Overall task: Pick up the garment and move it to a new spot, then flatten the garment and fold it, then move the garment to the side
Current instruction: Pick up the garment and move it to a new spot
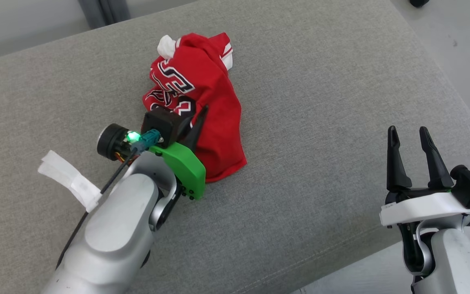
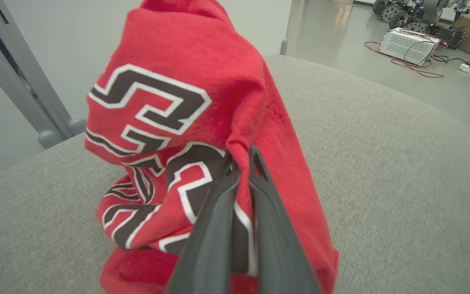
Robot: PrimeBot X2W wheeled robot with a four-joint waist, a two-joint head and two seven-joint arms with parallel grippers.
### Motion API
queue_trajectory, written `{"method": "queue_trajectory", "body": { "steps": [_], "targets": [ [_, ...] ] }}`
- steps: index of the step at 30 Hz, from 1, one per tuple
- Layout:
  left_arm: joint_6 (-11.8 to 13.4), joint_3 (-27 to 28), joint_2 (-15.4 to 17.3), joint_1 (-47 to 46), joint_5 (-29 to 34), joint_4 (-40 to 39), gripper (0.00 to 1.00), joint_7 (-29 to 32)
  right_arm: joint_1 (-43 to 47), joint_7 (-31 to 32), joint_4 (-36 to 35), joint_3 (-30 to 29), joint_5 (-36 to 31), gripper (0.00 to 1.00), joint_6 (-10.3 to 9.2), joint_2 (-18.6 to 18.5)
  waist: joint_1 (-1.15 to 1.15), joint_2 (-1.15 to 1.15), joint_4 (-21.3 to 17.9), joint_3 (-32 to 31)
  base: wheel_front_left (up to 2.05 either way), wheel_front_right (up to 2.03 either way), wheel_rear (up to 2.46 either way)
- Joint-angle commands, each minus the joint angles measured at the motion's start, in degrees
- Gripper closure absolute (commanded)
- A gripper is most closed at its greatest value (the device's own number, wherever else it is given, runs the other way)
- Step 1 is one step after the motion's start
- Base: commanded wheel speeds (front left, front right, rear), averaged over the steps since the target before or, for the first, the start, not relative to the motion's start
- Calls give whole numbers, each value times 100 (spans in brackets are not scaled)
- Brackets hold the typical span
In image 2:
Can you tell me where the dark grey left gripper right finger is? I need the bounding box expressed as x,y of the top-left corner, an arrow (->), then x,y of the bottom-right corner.
248,145 -> 323,294

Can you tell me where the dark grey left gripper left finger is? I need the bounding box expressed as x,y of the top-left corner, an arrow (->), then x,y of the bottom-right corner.
165,153 -> 242,294

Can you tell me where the red jersey with number print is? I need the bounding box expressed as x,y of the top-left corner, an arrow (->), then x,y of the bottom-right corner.
84,0 -> 339,294

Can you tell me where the white perforated box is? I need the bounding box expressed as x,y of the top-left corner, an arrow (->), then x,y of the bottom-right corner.
380,27 -> 440,65

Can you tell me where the red cable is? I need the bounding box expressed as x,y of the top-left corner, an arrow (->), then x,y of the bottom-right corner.
364,29 -> 447,78

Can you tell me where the black cable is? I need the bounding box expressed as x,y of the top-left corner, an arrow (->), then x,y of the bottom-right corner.
404,40 -> 470,68

